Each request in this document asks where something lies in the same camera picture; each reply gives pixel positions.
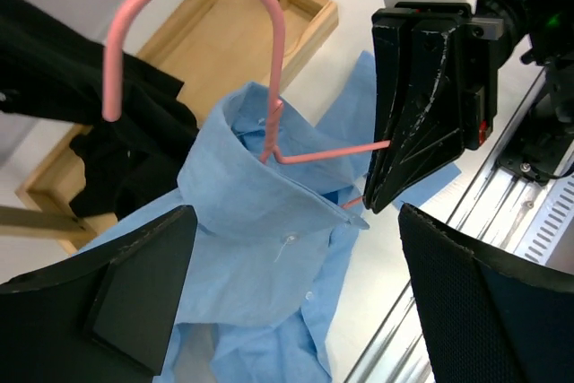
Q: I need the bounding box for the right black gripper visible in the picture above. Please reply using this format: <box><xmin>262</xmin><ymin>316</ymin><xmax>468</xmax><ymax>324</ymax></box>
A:
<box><xmin>363</xmin><ymin>2</ymin><xmax>505</xmax><ymax>211</ymax></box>

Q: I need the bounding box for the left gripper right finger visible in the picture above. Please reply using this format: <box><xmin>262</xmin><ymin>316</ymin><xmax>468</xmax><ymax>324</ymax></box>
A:
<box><xmin>398</xmin><ymin>204</ymin><xmax>573</xmax><ymax>382</ymax></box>

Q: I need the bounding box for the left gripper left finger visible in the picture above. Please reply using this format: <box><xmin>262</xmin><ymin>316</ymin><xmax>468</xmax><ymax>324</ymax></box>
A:
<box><xmin>1</xmin><ymin>205</ymin><xmax>197</xmax><ymax>382</ymax></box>

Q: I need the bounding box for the light blue shirt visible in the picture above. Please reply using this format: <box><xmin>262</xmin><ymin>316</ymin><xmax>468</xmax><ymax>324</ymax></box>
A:
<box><xmin>75</xmin><ymin>50</ymin><xmax>463</xmax><ymax>383</ymax></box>

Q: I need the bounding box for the pink wire hanger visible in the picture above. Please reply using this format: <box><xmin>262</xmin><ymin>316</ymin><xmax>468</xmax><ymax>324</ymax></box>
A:
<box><xmin>101</xmin><ymin>0</ymin><xmax>392</xmax><ymax>210</ymax></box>

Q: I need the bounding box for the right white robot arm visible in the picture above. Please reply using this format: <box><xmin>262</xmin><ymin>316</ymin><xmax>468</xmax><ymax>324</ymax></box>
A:
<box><xmin>362</xmin><ymin>0</ymin><xmax>573</xmax><ymax>213</ymax></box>

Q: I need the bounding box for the black shirt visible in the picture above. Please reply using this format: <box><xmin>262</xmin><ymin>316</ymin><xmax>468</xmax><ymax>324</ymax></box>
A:
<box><xmin>1</xmin><ymin>0</ymin><xmax>198</xmax><ymax>219</ymax></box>

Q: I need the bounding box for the wooden clothes rack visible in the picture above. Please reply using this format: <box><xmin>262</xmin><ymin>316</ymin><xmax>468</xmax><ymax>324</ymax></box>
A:
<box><xmin>1</xmin><ymin>0</ymin><xmax>338</xmax><ymax>254</ymax></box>

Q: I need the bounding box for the slotted cable duct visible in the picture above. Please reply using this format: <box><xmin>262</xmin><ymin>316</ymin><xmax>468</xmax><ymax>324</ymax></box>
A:
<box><xmin>514</xmin><ymin>176</ymin><xmax>573</xmax><ymax>265</ymax></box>

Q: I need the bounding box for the aluminium mounting rail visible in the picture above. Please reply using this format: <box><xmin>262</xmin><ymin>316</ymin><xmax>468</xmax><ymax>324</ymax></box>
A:
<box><xmin>346</xmin><ymin>74</ymin><xmax>559</xmax><ymax>382</ymax></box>

